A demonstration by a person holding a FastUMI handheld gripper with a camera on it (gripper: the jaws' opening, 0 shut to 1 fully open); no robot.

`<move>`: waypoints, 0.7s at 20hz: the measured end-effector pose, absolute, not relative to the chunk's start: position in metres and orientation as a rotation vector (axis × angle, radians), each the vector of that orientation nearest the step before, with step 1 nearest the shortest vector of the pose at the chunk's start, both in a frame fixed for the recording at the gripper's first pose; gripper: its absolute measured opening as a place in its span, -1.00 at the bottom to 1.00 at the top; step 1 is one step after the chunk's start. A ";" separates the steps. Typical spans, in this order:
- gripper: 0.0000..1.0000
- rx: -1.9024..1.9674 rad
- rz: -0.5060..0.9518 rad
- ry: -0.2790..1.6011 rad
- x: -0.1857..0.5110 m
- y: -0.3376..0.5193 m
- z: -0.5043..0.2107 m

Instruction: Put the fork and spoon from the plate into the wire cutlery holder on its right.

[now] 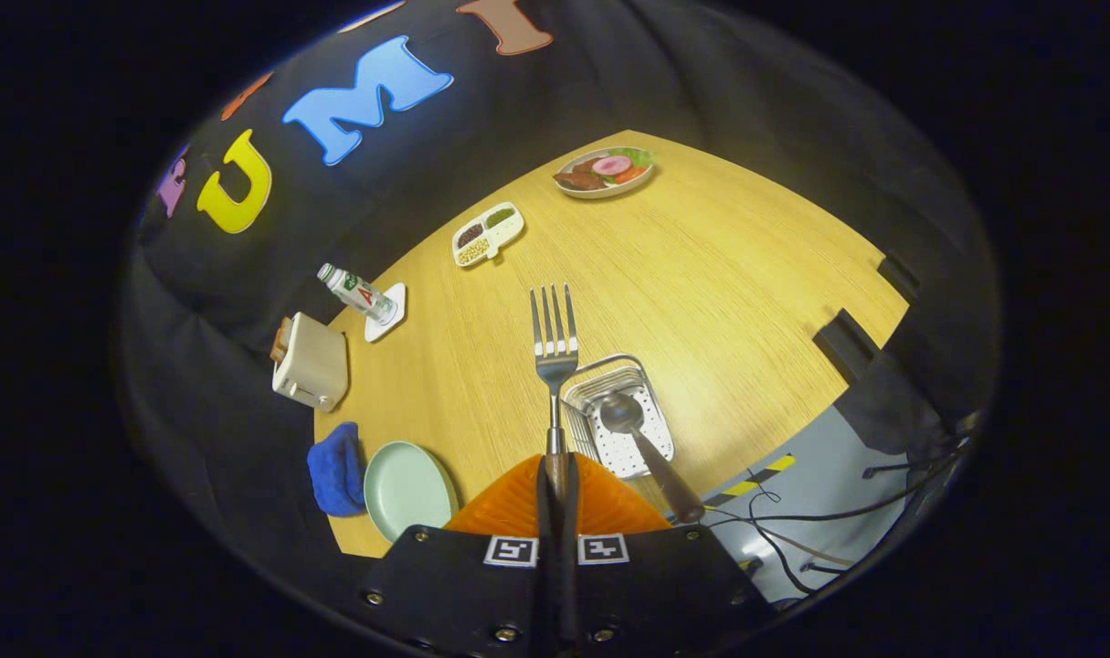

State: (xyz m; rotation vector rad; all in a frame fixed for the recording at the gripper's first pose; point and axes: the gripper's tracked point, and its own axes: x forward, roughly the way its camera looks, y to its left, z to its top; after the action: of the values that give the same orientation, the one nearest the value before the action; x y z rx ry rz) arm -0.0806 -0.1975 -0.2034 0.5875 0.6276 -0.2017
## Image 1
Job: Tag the brown toast slice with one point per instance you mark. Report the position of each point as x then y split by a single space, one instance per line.
280 340

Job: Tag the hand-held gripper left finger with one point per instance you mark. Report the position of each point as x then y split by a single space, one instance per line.
463 585

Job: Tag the white square coaster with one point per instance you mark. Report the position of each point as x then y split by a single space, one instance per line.
392 315

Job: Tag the white divided dish of beans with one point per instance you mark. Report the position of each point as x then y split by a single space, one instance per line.
488 235

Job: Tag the blue cloth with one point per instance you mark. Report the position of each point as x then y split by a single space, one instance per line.
335 471

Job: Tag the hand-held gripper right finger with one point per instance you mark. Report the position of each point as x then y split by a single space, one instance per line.
664 585

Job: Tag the yellow black hazard tape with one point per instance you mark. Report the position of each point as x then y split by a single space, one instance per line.
755 475

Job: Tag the clear plastic drink bottle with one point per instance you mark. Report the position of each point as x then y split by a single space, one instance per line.
358 294

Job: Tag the black table bracket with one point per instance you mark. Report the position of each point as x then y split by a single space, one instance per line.
845 345
898 276

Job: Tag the white toaster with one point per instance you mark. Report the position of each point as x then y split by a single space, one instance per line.
315 366

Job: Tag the black backdrop cloth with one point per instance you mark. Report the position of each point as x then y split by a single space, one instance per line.
746 91

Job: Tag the white plate of food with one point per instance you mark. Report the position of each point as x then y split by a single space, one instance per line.
603 174

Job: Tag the silver metal spoon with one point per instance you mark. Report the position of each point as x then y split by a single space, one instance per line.
620 411

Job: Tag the black floor stand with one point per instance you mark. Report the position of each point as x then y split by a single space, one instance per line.
893 469

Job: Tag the pale green plate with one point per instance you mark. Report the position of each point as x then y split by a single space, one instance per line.
408 489

